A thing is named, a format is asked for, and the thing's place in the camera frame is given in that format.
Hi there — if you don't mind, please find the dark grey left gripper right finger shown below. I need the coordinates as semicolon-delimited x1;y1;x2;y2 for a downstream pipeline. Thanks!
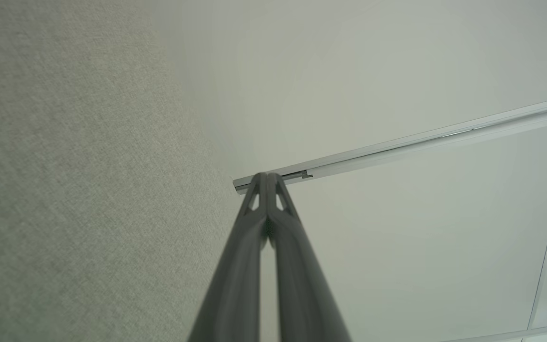
267;172;352;342

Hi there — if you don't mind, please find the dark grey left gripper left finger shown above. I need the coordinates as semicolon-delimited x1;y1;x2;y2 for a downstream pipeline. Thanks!
188;172;269;342

